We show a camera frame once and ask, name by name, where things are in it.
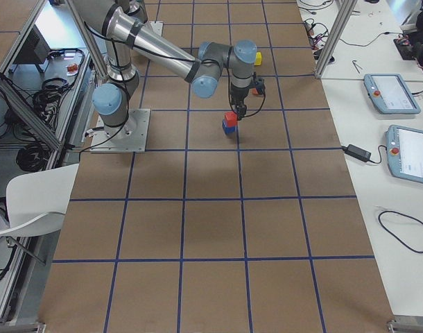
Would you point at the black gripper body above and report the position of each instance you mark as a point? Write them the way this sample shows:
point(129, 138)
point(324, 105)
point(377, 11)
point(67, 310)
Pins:
point(238, 96)

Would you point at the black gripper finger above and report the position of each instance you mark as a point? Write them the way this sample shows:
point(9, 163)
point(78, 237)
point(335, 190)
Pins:
point(240, 109)

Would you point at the red wooden block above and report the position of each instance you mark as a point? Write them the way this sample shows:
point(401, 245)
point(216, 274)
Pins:
point(230, 119)

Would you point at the blue wooden block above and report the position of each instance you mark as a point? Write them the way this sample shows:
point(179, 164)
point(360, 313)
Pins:
point(228, 129)

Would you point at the yellow wooden block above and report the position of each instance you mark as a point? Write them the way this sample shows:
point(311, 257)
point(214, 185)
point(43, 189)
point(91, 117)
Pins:
point(258, 59)

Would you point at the black power adapter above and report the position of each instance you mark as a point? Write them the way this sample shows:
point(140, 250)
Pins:
point(357, 152)

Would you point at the metal allen key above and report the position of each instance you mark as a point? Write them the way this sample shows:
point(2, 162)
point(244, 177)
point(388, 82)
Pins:
point(357, 67)

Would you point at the brown grid paper mat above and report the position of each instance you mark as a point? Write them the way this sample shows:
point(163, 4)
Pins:
point(256, 231)

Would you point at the far blue teach pendant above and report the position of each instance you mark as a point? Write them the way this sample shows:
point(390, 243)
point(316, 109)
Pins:
point(390, 94)

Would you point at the blue teach pendant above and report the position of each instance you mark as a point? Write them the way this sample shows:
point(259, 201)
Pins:
point(405, 152)
point(390, 94)

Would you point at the orange snack packet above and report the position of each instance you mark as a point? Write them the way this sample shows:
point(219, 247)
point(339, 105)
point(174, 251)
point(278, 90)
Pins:
point(72, 68)

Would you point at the near blue teach pendant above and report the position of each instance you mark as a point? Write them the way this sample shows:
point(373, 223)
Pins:
point(405, 152)

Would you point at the black electronic device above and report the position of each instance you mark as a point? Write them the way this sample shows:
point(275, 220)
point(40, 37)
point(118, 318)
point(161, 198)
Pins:
point(409, 51)

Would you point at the white chair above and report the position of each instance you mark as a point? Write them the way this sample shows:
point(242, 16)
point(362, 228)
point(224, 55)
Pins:
point(37, 202)

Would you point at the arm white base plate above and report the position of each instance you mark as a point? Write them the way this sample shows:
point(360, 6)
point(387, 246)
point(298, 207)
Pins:
point(131, 138)
point(155, 26)

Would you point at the aluminium frame post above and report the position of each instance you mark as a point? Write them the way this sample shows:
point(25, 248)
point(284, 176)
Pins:
point(335, 33)

